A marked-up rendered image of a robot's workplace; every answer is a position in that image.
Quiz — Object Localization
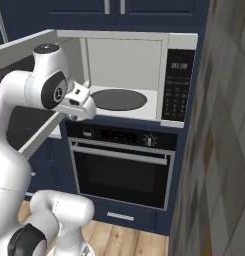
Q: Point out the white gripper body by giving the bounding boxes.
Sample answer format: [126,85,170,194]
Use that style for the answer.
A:
[56,95,97,122]

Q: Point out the white microwave door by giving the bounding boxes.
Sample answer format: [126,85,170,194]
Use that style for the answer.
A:
[0,28,67,161]

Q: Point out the white microwave oven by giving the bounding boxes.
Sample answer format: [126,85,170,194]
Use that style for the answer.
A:
[56,29,199,129]

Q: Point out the dark round turntable plate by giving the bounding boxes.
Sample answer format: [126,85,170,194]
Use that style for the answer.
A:
[89,88,149,112]

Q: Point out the navy lower cupboards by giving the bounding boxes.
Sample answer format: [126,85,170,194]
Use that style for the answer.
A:
[25,135,77,202]

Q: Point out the black built-in oven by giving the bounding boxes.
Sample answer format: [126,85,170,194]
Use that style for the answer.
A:
[65,119,179,212]

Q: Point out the oven control knob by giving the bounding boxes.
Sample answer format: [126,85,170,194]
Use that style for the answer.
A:
[142,133,159,148]

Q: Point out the black glass oven door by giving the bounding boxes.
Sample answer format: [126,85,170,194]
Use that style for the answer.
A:
[68,137,177,212]

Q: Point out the navy upper cupboard door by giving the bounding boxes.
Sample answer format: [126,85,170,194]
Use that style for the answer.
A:
[0,0,46,45]
[43,0,117,26]
[115,0,209,27]

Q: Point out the navy drawer front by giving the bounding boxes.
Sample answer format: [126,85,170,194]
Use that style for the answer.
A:
[89,196,159,233]

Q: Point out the silver oven door handle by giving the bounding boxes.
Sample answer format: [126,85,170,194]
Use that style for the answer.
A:
[70,143,169,166]

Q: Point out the silver drawer handle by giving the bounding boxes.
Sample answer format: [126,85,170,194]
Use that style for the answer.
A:
[106,211,135,222]

